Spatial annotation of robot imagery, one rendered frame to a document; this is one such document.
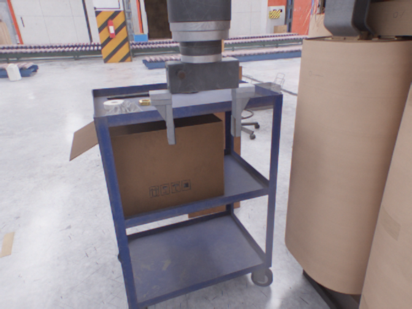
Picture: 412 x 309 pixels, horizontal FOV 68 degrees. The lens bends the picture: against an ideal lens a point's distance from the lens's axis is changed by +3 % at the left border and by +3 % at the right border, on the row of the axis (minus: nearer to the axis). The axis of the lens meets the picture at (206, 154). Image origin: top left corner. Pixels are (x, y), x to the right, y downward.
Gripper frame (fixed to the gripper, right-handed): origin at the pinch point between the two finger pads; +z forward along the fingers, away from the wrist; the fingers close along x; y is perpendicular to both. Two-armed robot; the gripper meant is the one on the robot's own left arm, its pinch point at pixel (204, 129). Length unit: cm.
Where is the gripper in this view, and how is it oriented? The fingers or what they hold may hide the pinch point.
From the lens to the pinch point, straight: 60.4
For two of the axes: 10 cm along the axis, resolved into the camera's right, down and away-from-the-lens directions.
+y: 2.2, 3.9, -9.0
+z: 0.3, 9.1, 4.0
